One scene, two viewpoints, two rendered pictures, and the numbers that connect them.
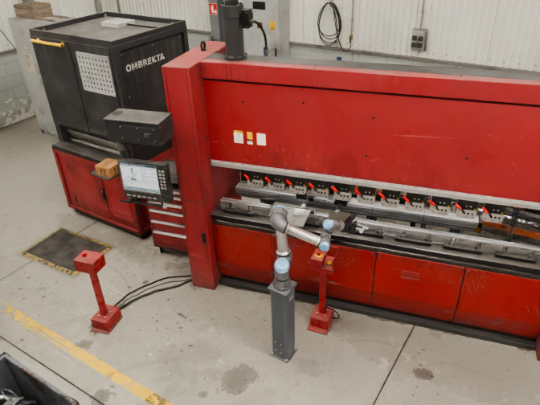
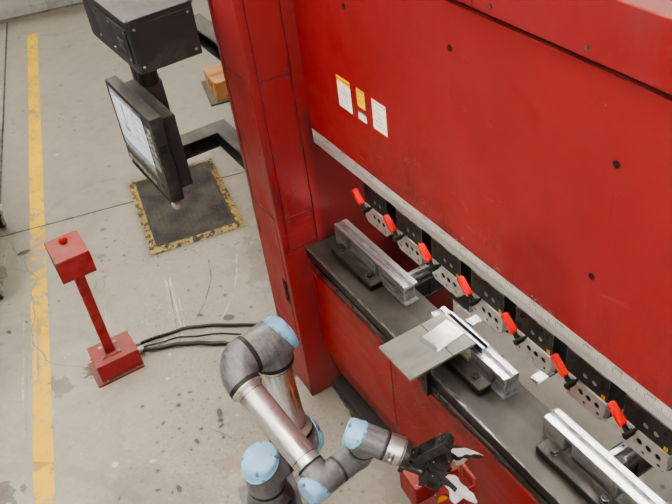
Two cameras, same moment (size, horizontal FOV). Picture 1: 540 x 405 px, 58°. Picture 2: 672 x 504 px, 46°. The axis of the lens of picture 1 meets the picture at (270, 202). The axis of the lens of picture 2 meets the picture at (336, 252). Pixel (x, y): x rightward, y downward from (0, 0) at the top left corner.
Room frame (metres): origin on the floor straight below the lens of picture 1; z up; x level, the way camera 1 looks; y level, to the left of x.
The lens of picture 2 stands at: (2.17, -1.32, 2.91)
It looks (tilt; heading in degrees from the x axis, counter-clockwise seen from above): 39 degrees down; 44
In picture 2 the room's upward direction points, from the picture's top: 8 degrees counter-clockwise
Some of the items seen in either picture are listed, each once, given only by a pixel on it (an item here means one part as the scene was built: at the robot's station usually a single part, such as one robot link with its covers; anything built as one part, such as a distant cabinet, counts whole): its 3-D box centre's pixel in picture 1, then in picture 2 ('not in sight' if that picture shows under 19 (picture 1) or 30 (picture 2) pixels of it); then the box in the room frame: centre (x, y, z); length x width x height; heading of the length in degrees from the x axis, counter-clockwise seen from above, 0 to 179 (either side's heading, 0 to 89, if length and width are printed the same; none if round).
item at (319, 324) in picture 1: (321, 318); not in sight; (3.33, -0.44, 0.06); 0.25 x 0.20 x 0.12; 155
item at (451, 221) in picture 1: (350, 205); not in sight; (3.92, -0.76, 0.93); 2.30 x 0.14 x 0.10; 70
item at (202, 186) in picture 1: (210, 171); (348, 150); (4.28, 0.57, 1.15); 0.85 x 0.25 x 2.30; 160
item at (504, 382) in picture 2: (307, 216); (472, 350); (3.77, -0.34, 0.92); 0.39 x 0.06 x 0.10; 70
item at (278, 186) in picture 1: (277, 180); (418, 233); (3.86, -0.07, 1.26); 0.15 x 0.09 x 0.17; 70
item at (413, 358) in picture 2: (296, 217); (426, 345); (3.65, -0.24, 1.00); 0.26 x 0.18 x 0.01; 160
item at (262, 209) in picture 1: (245, 206); (374, 260); (3.97, 0.23, 0.92); 0.50 x 0.06 x 0.10; 70
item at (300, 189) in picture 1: (299, 183); (455, 263); (3.79, -0.26, 1.26); 0.15 x 0.09 x 0.17; 70
